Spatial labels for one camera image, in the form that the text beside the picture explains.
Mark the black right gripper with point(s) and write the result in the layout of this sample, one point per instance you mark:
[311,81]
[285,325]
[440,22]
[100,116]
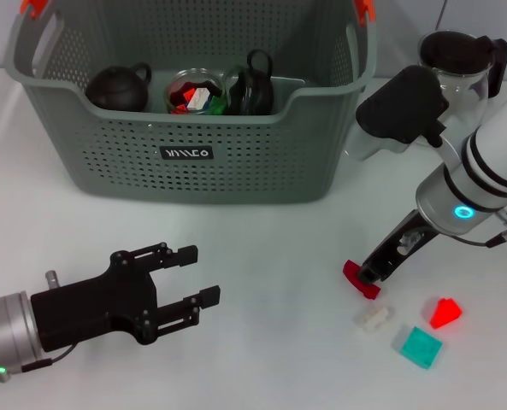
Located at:
[390,252]

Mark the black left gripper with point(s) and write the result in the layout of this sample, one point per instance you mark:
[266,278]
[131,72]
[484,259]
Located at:
[90,307]

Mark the dark red curved brick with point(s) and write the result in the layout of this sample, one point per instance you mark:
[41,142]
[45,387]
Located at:
[355,275]

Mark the green two-stud brick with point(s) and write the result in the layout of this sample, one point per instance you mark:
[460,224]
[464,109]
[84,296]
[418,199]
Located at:
[216,107]

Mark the white two-stud brick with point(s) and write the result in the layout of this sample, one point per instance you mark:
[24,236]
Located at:
[199,98]

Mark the glass teacup black sleeve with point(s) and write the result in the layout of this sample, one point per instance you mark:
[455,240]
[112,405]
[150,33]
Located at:
[193,77]
[259,91]

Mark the grey perforated plastic storage bin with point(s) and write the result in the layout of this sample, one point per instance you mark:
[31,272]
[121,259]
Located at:
[236,171]

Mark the white notched brick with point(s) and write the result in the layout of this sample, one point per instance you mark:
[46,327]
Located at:
[375,318]

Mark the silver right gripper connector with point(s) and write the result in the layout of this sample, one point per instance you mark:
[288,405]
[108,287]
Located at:
[409,243]

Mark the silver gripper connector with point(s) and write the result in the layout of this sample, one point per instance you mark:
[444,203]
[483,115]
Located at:
[52,279]
[409,243]

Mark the orange-red slope brick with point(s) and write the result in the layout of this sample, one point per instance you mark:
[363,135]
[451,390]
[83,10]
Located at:
[445,314]

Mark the teal square brick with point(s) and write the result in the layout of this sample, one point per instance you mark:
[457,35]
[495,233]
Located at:
[420,348]

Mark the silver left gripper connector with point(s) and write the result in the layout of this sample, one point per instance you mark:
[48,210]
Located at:
[52,279]

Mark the black clay teapot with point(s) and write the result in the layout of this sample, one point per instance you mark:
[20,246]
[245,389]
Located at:
[116,91]

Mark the glass pitcher black lid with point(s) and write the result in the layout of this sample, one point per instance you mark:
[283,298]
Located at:
[454,47]

